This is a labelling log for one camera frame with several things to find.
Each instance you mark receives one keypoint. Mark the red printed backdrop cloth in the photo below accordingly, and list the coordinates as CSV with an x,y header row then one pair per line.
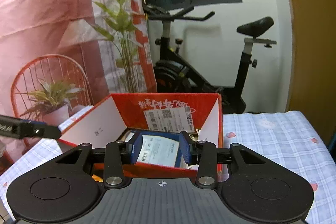
x,y
58,56

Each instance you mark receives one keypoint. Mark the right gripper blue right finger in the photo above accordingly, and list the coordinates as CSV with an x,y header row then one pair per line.
x,y
203,154

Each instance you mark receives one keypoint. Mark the blue checked tablecloth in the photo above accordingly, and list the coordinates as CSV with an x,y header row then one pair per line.
x,y
286,138

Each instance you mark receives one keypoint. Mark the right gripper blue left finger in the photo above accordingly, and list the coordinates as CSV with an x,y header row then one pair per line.
x,y
117,154

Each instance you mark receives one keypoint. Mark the wooden door panel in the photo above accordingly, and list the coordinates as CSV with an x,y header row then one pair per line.
x,y
312,87

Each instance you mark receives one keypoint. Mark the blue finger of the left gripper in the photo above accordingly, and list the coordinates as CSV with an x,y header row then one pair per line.
x,y
32,129

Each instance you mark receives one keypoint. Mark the red strawberry cardboard box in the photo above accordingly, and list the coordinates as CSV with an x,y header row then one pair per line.
x,y
118,116

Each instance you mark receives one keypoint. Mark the blue tissue packet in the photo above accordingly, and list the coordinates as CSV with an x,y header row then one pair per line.
x,y
158,148

